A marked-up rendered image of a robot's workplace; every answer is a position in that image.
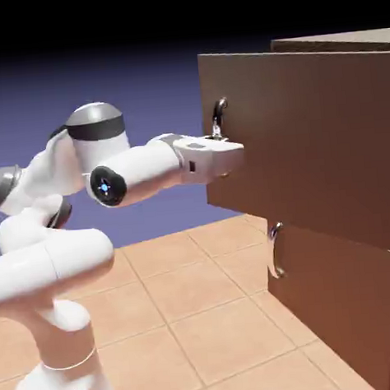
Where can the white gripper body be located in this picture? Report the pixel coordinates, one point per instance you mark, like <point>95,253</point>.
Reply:
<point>228,157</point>

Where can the brown wooden cabinet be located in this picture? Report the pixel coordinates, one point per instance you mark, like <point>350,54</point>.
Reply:
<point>335,43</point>

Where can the large brown cabinet door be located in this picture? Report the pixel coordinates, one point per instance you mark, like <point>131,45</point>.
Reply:
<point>308,123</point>

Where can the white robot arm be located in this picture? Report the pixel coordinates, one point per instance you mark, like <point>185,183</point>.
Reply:
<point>64,258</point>

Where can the small brown cabinet door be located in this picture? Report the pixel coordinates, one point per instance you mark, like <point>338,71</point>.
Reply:
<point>340,319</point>

